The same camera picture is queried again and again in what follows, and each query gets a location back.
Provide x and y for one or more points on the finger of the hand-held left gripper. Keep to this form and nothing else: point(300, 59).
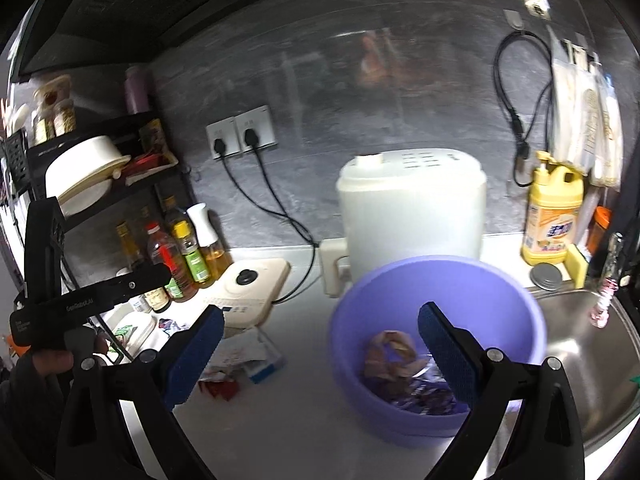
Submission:
point(145, 280)
point(42, 245)

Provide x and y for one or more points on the beige induction cooker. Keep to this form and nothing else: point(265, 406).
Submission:
point(255, 292)

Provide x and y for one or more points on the square metal wall hook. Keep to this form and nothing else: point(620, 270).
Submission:
point(536, 6)

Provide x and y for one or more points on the white plastic bowl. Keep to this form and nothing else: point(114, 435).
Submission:
point(85, 165)

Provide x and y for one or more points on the black metal kitchen rack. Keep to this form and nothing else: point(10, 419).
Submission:
point(100, 127)

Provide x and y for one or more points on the purple snack wrapper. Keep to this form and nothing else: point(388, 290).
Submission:
point(425, 397)

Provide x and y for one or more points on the hanging plastic bags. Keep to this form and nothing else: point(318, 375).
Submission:
point(580, 110)

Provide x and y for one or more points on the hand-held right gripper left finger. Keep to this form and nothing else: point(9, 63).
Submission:
point(195, 355)

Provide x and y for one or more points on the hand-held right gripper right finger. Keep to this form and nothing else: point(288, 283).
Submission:
point(445, 355)

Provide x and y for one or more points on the yellow brown packet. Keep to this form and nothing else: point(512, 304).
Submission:
point(152, 135)

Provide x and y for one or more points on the purple plastic basin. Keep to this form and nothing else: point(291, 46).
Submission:
point(380, 285)

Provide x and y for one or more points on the grey round sink lid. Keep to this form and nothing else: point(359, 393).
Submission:
point(547, 276)

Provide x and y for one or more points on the person's left hand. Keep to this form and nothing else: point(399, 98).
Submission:
point(50, 361)

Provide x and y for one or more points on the orange lidded jar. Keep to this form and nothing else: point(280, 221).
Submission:
point(599, 230)

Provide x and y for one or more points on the white top oil sprayer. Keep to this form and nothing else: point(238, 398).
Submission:
point(205, 230)

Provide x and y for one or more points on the red cap sauce bottle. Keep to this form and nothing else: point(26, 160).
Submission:
point(162, 255)

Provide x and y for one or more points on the white paper wrapper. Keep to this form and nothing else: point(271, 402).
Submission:
point(240, 350)

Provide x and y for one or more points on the blue white packet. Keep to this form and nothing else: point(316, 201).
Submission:
point(267, 367)

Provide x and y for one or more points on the yellow cap green label bottle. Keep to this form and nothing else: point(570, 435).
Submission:
point(192, 257)

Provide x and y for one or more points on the yellow detergent bottle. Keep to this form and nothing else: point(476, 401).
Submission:
point(550, 230)

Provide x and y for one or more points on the small colourful wrapper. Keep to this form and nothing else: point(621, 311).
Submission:
point(172, 325)

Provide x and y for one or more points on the yellow sponge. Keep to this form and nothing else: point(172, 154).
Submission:
point(577, 262)

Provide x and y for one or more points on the red packet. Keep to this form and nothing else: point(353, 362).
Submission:
point(150, 164)

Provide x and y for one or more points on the brown crumpled wrapper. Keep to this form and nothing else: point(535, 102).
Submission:
point(387, 355)

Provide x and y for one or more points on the white wall socket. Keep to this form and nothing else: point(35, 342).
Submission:
point(257, 122)
point(222, 132)

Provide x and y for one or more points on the white container green label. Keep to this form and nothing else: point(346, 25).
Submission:
point(135, 327)

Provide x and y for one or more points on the clear glass bottle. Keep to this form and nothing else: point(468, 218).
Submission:
point(606, 285)

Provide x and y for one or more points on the lidded plastic container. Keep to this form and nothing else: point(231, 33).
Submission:
point(52, 91)

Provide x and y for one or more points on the black range hood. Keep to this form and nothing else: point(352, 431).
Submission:
point(125, 0)

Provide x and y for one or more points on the dark glass bottle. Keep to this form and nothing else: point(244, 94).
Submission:
point(172, 212)

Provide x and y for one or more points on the stainless steel sink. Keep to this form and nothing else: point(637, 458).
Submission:
point(575, 340)

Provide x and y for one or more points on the pink bottle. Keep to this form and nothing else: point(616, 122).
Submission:
point(136, 90)

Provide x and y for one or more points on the red wrapper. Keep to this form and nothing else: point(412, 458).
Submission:
point(220, 387)

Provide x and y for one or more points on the brown bottle beige label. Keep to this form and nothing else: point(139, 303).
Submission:
point(157, 300)

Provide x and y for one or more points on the yellow oil bottle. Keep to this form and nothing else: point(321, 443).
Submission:
point(129, 247)

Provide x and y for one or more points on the glass spice jar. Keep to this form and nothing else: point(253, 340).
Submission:
point(65, 117)
point(44, 130)

